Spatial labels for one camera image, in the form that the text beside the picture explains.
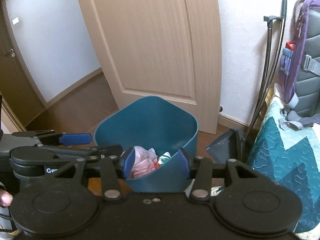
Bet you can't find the grey long-handled dustpan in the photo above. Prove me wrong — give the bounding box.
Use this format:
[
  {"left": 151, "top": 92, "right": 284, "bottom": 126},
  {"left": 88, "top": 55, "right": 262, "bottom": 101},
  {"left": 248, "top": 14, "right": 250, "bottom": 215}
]
[{"left": 205, "top": 16, "right": 284, "bottom": 161}]

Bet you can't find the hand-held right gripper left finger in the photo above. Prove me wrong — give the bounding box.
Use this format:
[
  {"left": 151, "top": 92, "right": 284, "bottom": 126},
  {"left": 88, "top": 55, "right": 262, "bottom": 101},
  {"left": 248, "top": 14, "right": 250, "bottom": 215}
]
[{"left": 53, "top": 147, "right": 137, "bottom": 202}]

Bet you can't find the person's left hand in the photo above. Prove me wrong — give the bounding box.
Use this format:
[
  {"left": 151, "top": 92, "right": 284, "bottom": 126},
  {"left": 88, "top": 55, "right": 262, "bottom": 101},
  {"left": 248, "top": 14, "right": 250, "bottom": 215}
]
[{"left": 0, "top": 189, "right": 13, "bottom": 207}]

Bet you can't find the dark brown door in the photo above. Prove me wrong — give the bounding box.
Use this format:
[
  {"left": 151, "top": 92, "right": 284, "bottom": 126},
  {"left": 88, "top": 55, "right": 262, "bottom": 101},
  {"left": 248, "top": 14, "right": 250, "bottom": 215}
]
[{"left": 0, "top": 4, "right": 48, "bottom": 133}]

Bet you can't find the teal plastic trash bin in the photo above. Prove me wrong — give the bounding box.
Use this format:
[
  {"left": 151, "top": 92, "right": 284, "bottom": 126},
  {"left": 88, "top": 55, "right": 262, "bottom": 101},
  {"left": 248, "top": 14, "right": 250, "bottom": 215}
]
[{"left": 94, "top": 95, "right": 199, "bottom": 193}]

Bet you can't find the light wooden door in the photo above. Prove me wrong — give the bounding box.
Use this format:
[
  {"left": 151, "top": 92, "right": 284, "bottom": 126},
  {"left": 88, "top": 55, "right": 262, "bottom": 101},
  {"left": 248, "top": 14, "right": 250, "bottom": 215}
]
[{"left": 72, "top": 0, "right": 223, "bottom": 134}]

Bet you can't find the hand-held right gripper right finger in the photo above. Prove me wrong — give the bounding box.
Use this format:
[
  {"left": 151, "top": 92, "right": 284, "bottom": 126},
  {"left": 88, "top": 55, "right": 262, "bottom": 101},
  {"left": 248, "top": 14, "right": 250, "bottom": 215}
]
[{"left": 177, "top": 148, "right": 261, "bottom": 202}]

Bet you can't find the purple grey backpack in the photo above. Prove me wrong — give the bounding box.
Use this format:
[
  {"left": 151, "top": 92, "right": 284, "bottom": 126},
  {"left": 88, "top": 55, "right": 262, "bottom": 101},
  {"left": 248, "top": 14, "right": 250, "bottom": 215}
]
[{"left": 277, "top": 0, "right": 320, "bottom": 131}]

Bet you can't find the teal cream zigzag quilt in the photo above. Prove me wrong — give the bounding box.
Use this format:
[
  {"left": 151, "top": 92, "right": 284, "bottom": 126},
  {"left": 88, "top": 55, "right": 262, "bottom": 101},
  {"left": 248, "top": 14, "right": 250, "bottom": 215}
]
[{"left": 246, "top": 82, "right": 320, "bottom": 240}]

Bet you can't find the pink plastic bag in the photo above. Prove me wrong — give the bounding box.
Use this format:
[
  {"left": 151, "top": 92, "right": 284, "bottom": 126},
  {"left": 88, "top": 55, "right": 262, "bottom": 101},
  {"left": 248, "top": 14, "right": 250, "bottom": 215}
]
[{"left": 131, "top": 145, "right": 158, "bottom": 179}]

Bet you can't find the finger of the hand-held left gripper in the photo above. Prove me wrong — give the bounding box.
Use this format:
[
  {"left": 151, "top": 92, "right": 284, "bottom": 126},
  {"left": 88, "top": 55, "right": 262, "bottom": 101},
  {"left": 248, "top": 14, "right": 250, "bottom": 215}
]
[
  {"left": 11, "top": 129, "right": 93, "bottom": 146},
  {"left": 11, "top": 144, "right": 123, "bottom": 162}
]

